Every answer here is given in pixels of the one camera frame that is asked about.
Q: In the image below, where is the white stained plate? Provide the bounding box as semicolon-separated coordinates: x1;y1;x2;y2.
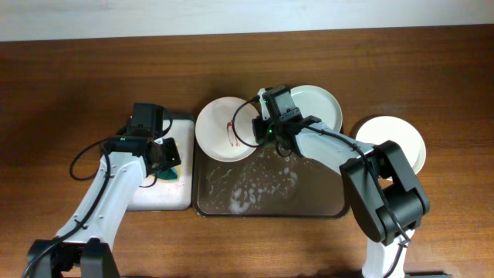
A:
355;116;427;174

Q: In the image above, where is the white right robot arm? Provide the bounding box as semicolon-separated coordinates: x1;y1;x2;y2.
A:
252;86;430;277

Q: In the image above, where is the brown plastic tray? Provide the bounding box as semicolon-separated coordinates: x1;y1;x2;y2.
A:
192;140;349;219

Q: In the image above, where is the green and yellow sponge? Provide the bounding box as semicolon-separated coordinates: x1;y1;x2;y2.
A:
157;166;180;182

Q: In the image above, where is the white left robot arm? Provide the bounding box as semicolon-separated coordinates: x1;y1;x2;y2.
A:
22;103;181;277

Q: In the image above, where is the black tray with white liner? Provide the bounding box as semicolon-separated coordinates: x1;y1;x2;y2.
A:
127;114;195;211

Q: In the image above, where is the pink stained plate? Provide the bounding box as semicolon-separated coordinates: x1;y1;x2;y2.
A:
195;97;259;162

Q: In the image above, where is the light green stained plate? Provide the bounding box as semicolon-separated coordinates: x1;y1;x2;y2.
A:
290;85;343;132

